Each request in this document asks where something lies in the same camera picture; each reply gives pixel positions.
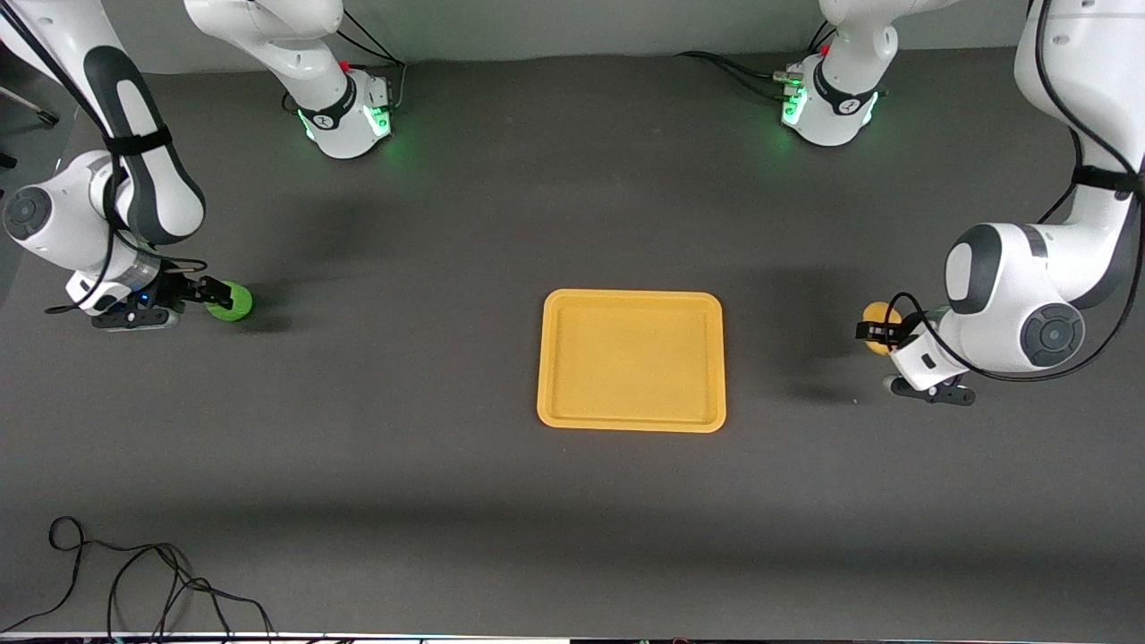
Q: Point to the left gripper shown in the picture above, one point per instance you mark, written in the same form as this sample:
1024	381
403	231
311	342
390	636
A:
894	333

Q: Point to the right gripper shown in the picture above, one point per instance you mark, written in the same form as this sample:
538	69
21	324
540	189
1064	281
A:
178	291

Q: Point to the yellow potato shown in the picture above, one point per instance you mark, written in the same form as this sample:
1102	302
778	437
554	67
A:
881	311

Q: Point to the green apple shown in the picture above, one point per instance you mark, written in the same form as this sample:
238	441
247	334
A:
238	302

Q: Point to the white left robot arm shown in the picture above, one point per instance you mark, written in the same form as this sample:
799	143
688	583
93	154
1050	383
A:
1011	286

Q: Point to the yellow rectangular tray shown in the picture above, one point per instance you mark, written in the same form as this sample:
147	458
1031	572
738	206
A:
631	361

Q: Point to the dark grey table cloth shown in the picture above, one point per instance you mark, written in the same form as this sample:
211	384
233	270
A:
447	224

